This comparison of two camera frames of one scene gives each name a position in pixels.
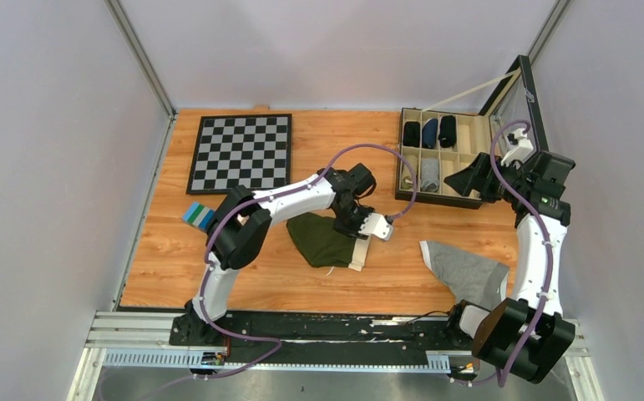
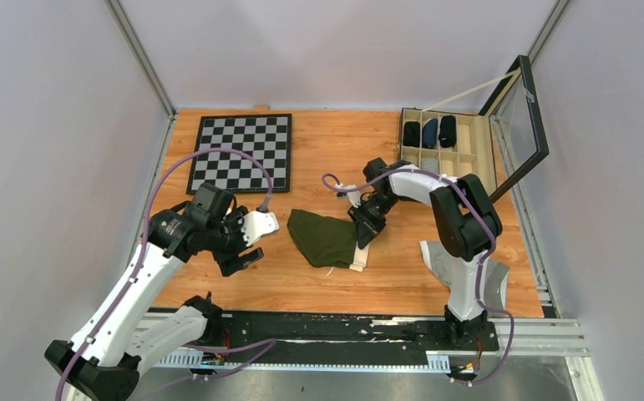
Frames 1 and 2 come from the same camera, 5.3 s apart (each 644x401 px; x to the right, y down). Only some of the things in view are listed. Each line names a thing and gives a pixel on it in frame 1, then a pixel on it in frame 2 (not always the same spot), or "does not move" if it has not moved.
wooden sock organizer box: [433, 144] does not move
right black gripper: [469, 178] → [364, 232]
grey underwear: [474, 281] does not move
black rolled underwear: [412, 134] does not move
